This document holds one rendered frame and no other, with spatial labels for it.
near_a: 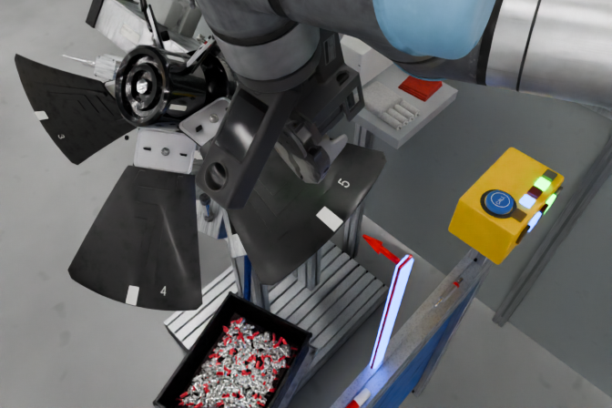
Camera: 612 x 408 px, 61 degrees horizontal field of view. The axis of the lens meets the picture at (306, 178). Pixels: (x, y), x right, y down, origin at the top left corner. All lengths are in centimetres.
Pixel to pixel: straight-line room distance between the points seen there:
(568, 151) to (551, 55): 98
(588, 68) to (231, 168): 26
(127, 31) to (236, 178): 72
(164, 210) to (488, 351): 135
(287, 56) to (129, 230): 56
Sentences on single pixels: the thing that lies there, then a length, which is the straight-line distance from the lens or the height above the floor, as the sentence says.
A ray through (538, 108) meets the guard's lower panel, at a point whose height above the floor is 89.
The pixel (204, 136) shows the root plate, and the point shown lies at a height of 118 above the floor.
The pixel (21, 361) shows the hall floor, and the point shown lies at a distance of 206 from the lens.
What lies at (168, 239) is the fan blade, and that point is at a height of 101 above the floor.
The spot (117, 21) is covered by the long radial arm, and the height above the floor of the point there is 112.
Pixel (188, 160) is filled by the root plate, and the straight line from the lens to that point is 85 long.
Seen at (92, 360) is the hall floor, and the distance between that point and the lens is 196.
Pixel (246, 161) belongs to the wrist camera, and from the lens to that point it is 42.
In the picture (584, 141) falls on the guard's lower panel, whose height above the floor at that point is 87.
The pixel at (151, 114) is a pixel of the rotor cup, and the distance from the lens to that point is 78.
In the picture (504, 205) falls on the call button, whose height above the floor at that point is 108.
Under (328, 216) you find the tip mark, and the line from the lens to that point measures 65.
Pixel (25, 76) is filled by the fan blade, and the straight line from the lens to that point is 108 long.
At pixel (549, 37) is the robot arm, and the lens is 37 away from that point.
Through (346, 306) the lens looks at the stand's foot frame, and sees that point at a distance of 183.
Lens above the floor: 172
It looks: 51 degrees down
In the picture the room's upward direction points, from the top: straight up
